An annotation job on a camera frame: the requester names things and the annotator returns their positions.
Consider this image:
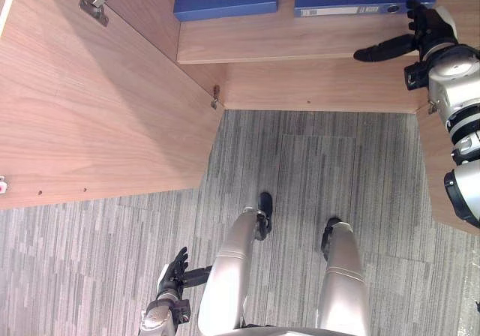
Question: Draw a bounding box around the silver left robot leg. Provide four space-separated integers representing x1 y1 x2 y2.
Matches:
196 205 263 336

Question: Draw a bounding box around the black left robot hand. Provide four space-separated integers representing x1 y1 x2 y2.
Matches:
156 246 213 301

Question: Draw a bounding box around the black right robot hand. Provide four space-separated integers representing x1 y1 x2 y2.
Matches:
352 0 459 63

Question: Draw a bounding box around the wooden cabinet door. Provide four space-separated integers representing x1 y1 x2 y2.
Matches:
0 0 227 210

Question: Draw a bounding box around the silver robot leg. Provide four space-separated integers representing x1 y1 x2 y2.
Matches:
316 221 372 336
196 205 263 336

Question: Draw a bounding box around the dark right robot foot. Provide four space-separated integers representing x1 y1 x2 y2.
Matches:
319 216 343 262

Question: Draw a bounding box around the silver right robot leg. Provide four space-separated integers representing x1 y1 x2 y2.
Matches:
316 221 372 336

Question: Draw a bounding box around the large metal door hinge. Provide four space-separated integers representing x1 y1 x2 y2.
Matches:
78 0 113 28

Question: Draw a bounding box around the dark left robot foot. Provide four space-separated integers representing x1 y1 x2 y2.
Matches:
254 190 274 242

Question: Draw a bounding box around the dark robot foot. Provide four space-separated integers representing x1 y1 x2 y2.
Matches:
254 190 274 242
319 216 343 262

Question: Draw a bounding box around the wooden cabinet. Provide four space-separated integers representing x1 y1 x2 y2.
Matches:
70 0 480 114

